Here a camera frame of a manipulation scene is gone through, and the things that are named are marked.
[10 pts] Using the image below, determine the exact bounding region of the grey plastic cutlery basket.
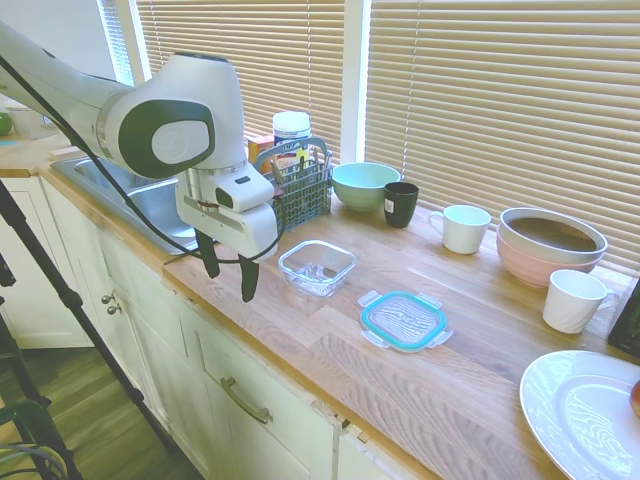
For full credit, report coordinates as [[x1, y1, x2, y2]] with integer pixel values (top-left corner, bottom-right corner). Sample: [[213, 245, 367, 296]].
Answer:
[[254, 135, 335, 232]]

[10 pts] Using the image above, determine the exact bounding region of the orange cardboard box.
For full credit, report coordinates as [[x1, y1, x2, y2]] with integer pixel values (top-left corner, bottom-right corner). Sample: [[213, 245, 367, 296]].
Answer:
[[245, 133, 277, 164]]

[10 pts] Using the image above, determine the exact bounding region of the stainless steel sink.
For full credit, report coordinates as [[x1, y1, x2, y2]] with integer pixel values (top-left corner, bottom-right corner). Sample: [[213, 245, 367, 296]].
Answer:
[[49, 154, 211, 256]]

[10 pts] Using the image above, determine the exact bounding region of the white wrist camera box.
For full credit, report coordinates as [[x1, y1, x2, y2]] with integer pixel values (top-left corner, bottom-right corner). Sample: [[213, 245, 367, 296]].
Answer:
[[214, 172, 275, 213]]

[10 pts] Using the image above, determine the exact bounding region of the black camera tripod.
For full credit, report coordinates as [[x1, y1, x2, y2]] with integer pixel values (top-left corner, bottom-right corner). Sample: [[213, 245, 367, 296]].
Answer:
[[0, 177, 184, 464]]

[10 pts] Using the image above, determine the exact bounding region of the metal cabinet bar handle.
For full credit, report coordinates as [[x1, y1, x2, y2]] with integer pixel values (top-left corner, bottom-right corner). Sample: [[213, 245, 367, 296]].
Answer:
[[219, 377, 274, 425]]

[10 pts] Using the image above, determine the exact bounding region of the grey bowl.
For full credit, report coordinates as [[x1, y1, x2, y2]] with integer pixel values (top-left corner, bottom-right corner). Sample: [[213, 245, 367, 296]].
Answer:
[[499, 206, 609, 265]]

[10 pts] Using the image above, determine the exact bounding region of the white dinner plate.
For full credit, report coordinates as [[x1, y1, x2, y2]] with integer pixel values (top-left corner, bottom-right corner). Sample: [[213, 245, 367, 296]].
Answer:
[[518, 349, 640, 480]]

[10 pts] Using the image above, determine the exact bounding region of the black cup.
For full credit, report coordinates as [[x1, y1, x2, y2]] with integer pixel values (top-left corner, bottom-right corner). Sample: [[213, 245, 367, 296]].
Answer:
[[383, 181, 420, 230]]

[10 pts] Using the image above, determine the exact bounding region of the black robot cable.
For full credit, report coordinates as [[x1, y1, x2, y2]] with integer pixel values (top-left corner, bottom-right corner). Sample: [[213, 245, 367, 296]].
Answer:
[[0, 53, 286, 264]]

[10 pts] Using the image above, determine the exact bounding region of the white mug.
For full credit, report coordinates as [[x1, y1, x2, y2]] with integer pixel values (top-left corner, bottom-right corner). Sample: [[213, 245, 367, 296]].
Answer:
[[542, 269, 621, 335], [427, 204, 493, 255]]

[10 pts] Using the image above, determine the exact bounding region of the wide beige window blind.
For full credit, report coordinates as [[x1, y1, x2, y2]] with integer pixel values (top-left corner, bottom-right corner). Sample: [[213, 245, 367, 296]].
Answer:
[[367, 0, 640, 276]]

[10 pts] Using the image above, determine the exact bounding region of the white lidded plastic container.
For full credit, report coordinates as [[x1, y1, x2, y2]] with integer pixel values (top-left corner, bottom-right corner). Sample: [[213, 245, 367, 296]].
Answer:
[[7, 102, 57, 140]]

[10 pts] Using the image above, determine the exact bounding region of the clear lid with teal rim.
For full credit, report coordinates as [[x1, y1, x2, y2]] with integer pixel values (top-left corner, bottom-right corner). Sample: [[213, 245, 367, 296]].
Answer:
[[357, 289, 454, 354]]

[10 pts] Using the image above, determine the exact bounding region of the dark green clamp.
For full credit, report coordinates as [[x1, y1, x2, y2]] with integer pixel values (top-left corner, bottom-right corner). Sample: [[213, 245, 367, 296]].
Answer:
[[0, 397, 66, 480]]

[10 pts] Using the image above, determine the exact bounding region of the narrow white window blind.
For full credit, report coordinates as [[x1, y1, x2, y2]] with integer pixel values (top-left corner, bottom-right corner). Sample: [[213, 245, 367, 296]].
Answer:
[[97, 0, 136, 86]]

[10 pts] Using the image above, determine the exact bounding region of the white wipes canister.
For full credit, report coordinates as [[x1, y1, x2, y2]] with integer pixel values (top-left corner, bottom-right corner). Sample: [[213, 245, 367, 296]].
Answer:
[[272, 110, 314, 174]]

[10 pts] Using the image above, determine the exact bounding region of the mint green bowl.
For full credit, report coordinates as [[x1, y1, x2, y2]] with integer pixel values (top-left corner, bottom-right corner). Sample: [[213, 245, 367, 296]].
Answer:
[[330, 162, 403, 213]]

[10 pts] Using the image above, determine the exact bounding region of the white kitchen cabinet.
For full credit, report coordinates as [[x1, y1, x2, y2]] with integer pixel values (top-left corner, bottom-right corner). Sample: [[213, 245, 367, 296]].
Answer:
[[0, 169, 451, 480]]

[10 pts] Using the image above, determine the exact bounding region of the black countertop appliance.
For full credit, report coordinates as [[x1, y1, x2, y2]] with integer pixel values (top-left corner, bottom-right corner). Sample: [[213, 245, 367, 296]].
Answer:
[[607, 279, 640, 359]]

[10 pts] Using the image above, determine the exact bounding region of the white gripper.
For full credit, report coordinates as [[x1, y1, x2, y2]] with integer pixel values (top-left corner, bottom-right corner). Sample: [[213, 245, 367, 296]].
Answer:
[[175, 179, 280, 303]]

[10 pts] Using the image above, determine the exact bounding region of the clear glass food container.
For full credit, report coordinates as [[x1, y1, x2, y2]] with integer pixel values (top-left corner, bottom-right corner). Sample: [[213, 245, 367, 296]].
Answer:
[[277, 239, 358, 299]]

